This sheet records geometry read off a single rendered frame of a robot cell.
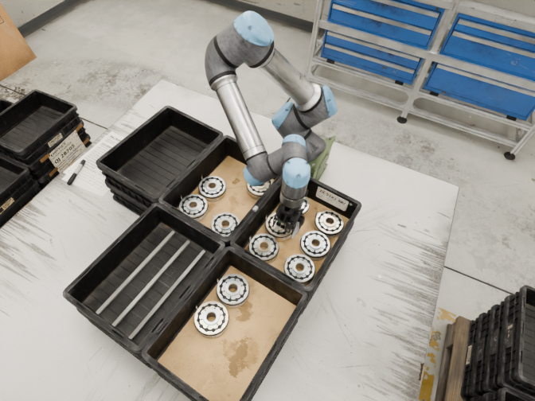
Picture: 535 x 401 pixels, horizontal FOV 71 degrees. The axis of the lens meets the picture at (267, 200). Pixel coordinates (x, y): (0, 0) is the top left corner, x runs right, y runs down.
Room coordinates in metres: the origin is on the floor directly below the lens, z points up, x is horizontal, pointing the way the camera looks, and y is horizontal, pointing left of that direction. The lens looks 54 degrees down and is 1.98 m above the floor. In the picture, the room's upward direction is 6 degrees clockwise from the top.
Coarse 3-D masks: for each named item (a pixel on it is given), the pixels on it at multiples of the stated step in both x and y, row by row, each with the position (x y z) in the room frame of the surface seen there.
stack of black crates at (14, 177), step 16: (0, 160) 1.20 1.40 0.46; (0, 176) 1.16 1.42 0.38; (16, 176) 1.17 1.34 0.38; (32, 176) 1.14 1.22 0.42; (0, 192) 0.99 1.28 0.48; (16, 192) 1.04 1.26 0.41; (32, 192) 1.09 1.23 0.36; (0, 208) 0.94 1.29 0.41; (16, 208) 0.99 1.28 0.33; (0, 224) 0.90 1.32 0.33
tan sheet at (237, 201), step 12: (228, 156) 1.04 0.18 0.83; (228, 168) 0.98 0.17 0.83; (240, 168) 0.99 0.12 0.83; (228, 180) 0.92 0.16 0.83; (240, 180) 0.92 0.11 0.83; (228, 192) 0.86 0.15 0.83; (240, 192) 0.87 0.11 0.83; (216, 204) 0.79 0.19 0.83; (228, 204) 0.80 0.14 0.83; (240, 204) 0.81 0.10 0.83; (252, 204) 0.81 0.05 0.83; (240, 216) 0.75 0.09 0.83
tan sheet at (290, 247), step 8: (312, 200) 0.86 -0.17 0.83; (312, 208) 0.82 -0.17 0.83; (320, 208) 0.82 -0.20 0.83; (328, 208) 0.83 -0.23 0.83; (304, 216) 0.78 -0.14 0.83; (312, 216) 0.78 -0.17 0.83; (344, 216) 0.80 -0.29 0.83; (264, 224) 0.73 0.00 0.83; (304, 224) 0.74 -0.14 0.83; (312, 224) 0.75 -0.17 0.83; (344, 224) 0.76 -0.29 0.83; (256, 232) 0.69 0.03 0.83; (264, 232) 0.69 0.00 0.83; (304, 232) 0.71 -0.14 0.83; (288, 240) 0.67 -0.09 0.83; (296, 240) 0.67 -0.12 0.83; (264, 248) 0.63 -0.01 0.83; (280, 248) 0.64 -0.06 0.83; (288, 248) 0.64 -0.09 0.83; (296, 248) 0.64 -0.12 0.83; (280, 256) 0.61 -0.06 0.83; (288, 256) 0.61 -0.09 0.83; (272, 264) 0.57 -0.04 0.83; (280, 264) 0.58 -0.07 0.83; (320, 264) 0.59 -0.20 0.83
